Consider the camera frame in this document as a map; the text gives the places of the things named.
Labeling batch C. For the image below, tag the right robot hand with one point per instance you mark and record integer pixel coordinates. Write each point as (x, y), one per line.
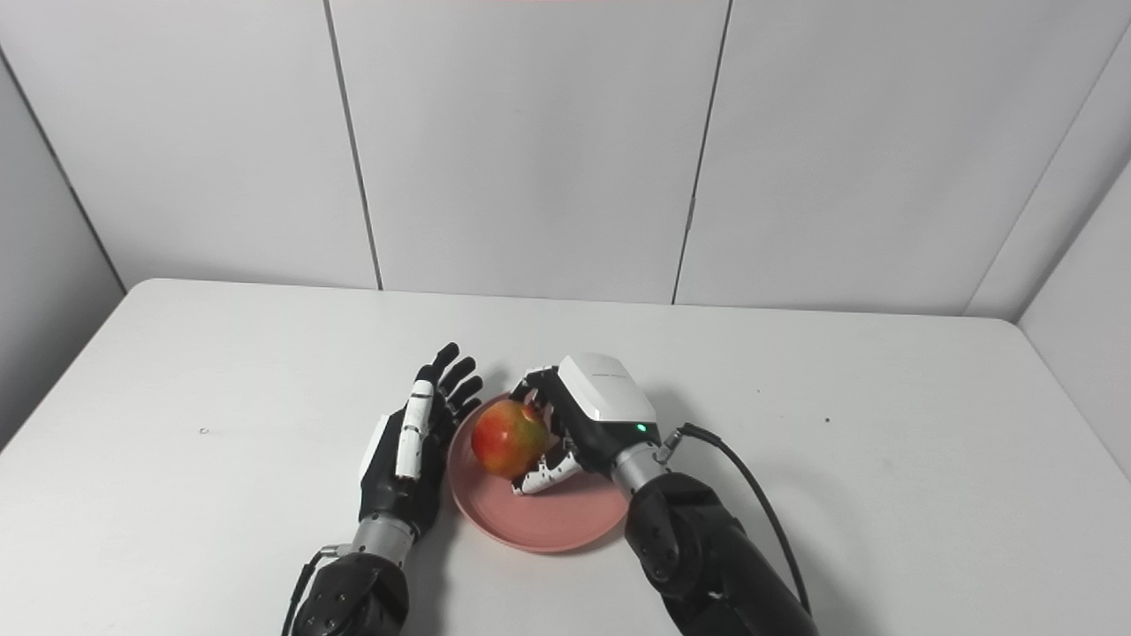
(592, 415)

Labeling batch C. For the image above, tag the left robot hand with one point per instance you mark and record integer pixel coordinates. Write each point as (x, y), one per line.
(411, 450)

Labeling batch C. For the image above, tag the red yellow pomegranate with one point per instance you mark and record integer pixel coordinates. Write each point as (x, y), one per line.
(508, 439)

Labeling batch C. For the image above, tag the pink round plate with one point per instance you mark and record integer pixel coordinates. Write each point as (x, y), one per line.
(539, 512)

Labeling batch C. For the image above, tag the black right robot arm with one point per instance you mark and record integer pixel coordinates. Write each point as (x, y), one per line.
(698, 556)

